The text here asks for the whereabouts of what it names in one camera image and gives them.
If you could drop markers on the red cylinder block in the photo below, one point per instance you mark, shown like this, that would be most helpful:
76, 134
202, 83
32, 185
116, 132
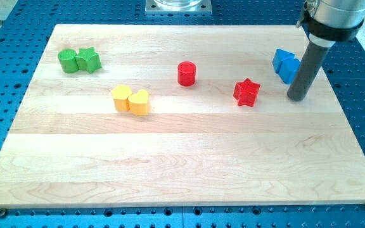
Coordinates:
186, 73

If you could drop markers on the red star block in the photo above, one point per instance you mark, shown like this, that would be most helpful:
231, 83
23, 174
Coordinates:
246, 92

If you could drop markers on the yellow pentagon block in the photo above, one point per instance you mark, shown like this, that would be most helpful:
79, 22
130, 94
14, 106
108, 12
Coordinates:
120, 95

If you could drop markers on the yellow heart block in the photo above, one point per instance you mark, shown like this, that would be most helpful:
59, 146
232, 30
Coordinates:
139, 103

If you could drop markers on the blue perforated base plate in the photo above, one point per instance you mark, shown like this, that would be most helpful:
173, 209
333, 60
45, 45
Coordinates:
25, 29

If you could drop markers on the blue triangular block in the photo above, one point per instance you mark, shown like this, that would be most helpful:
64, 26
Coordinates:
279, 57

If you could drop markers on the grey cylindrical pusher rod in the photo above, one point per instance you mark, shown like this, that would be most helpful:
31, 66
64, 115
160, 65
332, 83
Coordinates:
310, 64

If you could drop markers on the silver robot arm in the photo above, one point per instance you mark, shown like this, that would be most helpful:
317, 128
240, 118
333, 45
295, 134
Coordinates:
326, 22

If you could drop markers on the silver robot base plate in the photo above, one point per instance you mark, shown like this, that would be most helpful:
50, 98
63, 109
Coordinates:
158, 7

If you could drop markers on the green star block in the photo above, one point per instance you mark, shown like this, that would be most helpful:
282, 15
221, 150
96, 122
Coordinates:
88, 60

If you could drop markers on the green cylinder block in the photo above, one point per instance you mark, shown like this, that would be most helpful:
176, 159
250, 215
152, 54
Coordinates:
67, 60

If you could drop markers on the blue cube block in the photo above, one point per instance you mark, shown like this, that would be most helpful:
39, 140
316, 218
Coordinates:
288, 70

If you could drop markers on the light wooden board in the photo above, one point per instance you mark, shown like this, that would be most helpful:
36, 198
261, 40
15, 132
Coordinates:
69, 147

